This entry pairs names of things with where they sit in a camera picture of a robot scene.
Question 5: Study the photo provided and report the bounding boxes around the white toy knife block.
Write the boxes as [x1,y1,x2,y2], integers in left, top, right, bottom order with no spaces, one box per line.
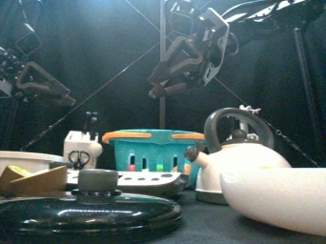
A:
[63,130,104,171]

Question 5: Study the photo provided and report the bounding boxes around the black toy scissors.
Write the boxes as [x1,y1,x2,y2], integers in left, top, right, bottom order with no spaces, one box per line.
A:
[68,150,92,171]

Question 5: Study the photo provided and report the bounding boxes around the red bowl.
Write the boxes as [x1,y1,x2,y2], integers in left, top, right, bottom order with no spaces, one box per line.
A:
[0,150,65,174]

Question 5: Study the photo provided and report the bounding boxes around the grey metal frame pole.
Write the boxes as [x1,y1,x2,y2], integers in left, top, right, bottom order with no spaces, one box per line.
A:
[157,0,168,130]

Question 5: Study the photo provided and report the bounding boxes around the thin white diagonal cord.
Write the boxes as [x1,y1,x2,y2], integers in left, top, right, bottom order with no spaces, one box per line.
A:
[19,41,171,152]
[123,0,320,168]

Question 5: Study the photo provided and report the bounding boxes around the black handled toy knife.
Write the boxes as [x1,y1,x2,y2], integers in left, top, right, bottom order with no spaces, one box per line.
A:
[83,111,93,134]
[91,112,99,141]

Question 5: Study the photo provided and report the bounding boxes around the teal basket orange handles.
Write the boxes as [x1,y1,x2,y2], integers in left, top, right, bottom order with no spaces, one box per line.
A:
[100,128,207,189]

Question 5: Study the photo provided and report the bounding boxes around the black metal frame pole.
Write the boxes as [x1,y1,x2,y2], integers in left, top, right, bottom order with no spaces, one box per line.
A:
[291,27,322,167]

